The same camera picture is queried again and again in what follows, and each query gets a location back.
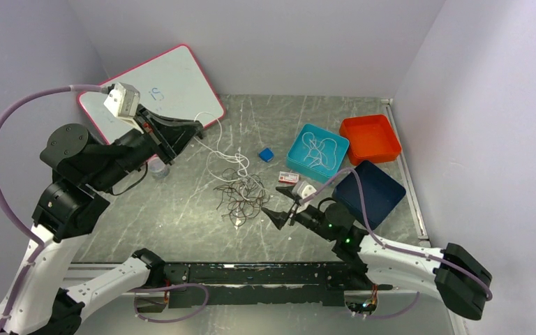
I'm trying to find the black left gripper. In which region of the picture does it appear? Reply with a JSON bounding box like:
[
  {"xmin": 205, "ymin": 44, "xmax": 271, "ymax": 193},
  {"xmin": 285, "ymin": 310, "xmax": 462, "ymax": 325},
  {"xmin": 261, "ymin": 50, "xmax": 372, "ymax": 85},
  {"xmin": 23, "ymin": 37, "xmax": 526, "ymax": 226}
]
[{"xmin": 90, "ymin": 103, "xmax": 204, "ymax": 191}]

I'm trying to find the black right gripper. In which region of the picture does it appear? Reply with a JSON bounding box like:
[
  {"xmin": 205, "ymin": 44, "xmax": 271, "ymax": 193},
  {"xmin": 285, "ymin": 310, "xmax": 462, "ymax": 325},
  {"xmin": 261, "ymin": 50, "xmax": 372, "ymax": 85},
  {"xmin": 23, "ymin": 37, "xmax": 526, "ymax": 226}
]
[{"xmin": 261, "ymin": 185, "xmax": 335, "ymax": 242}]

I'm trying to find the white cable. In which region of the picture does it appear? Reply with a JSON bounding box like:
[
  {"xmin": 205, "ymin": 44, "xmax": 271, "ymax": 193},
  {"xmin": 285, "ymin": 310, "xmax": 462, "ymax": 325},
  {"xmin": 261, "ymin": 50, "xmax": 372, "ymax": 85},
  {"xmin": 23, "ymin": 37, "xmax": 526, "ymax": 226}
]
[
  {"xmin": 301, "ymin": 133, "xmax": 341, "ymax": 170},
  {"xmin": 193, "ymin": 112, "xmax": 251, "ymax": 184}
]

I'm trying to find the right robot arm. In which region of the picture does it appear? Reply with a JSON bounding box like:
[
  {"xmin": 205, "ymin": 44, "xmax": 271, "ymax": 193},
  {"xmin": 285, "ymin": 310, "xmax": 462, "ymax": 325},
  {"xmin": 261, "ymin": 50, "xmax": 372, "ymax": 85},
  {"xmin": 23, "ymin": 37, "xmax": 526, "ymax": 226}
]
[{"xmin": 262, "ymin": 186, "xmax": 492, "ymax": 320}]

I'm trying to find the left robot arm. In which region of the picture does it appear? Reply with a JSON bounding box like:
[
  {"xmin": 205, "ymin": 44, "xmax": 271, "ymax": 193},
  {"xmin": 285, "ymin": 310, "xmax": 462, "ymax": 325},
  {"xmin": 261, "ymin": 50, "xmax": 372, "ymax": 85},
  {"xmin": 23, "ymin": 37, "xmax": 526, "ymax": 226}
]
[{"xmin": 0, "ymin": 106, "xmax": 204, "ymax": 334}]

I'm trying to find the red white small card box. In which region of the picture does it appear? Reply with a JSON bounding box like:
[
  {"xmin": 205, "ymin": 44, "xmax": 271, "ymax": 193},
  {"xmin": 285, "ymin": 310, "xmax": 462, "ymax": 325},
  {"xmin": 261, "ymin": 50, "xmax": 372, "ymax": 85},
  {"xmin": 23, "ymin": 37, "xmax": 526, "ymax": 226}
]
[{"xmin": 278, "ymin": 171, "xmax": 300, "ymax": 184}]

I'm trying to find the small clear plastic cup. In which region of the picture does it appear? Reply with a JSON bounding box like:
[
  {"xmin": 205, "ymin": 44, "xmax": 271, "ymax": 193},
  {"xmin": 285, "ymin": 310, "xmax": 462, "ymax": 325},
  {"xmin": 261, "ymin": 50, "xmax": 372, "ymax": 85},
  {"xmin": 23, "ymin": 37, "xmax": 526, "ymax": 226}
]
[{"xmin": 148, "ymin": 156, "xmax": 170, "ymax": 180}]

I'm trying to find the pink framed whiteboard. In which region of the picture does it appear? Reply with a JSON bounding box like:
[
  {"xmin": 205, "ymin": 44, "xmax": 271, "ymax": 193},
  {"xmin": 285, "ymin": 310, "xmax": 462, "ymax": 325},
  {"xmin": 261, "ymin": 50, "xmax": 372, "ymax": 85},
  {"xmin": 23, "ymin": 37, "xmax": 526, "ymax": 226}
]
[{"xmin": 77, "ymin": 45, "xmax": 225, "ymax": 156}]

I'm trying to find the small blue stamp block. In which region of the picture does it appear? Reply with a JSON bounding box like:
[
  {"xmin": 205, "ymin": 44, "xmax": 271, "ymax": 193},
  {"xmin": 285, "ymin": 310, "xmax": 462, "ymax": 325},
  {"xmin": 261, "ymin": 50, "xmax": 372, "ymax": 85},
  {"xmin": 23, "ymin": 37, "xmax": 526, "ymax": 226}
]
[{"xmin": 258, "ymin": 147, "xmax": 274, "ymax": 163}]

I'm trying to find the light blue plastic bin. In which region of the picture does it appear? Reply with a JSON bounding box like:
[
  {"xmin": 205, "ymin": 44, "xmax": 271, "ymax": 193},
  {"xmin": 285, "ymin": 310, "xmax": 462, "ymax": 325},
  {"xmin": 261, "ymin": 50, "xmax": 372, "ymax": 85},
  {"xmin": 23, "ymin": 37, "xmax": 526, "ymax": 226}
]
[{"xmin": 286, "ymin": 124, "xmax": 349, "ymax": 184}]

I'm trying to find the dark blue plastic bin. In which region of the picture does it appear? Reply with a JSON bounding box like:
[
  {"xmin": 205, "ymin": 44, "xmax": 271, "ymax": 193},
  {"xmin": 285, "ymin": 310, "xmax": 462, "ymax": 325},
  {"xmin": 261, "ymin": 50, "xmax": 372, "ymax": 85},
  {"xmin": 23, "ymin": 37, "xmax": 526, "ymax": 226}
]
[{"xmin": 332, "ymin": 161, "xmax": 406, "ymax": 230}]

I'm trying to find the orange plastic bin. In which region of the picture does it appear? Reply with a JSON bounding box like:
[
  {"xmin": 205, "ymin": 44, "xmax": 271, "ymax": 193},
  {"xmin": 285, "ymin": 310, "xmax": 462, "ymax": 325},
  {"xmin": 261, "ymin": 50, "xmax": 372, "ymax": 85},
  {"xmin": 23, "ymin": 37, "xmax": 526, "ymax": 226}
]
[{"xmin": 339, "ymin": 114, "xmax": 402, "ymax": 165}]

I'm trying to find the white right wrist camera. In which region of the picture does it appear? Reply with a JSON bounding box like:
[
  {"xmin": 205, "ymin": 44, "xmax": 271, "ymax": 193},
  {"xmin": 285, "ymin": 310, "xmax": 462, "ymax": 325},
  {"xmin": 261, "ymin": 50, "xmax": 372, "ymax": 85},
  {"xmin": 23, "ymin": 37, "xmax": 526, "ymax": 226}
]
[{"xmin": 292, "ymin": 181, "xmax": 317, "ymax": 205}]

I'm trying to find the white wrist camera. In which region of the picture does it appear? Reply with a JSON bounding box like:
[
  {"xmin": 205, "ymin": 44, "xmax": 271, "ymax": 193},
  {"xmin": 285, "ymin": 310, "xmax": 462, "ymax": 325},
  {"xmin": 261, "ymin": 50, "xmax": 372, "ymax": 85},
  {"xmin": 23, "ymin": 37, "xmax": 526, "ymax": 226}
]
[
  {"xmin": 292, "ymin": 181, "xmax": 317, "ymax": 205},
  {"xmin": 103, "ymin": 82, "xmax": 140, "ymax": 121}
]

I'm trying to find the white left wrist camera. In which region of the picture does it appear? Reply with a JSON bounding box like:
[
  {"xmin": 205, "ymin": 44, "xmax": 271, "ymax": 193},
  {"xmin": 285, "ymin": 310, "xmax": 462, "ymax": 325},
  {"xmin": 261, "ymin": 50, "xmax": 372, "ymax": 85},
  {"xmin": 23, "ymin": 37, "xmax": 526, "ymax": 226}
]
[{"xmin": 103, "ymin": 82, "xmax": 140, "ymax": 121}]

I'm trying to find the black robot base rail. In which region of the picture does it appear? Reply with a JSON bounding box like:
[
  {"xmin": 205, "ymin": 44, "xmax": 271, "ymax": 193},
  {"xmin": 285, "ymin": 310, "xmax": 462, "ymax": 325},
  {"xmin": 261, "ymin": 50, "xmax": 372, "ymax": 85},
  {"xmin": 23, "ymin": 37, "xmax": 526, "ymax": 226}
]
[{"xmin": 143, "ymin": 262, "xmax": 375, "ymax": 308}]

